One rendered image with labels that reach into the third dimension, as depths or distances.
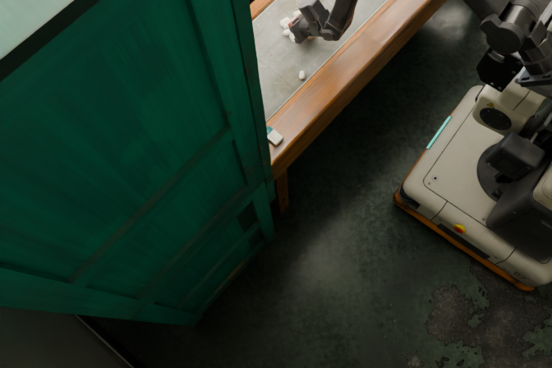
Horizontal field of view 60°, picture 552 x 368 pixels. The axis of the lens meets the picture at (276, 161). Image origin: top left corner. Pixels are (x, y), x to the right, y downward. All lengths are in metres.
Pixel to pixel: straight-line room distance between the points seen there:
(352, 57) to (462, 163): 0.72
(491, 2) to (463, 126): 1.06
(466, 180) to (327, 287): 0.74
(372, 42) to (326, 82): 0.22
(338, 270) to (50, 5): 1.83
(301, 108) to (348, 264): 0.88
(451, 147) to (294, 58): 0.81
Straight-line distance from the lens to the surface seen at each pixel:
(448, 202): 2.03
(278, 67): 1.64
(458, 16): 2.81
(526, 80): 1.24
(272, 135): 1.48
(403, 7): 1.78
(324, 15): 1.52
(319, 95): 1.56
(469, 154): 2.12
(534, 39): 1.19
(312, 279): 2.16
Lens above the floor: 2.14
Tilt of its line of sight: 70 degrees down
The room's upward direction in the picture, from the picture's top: 6 degrees counter-clockwise
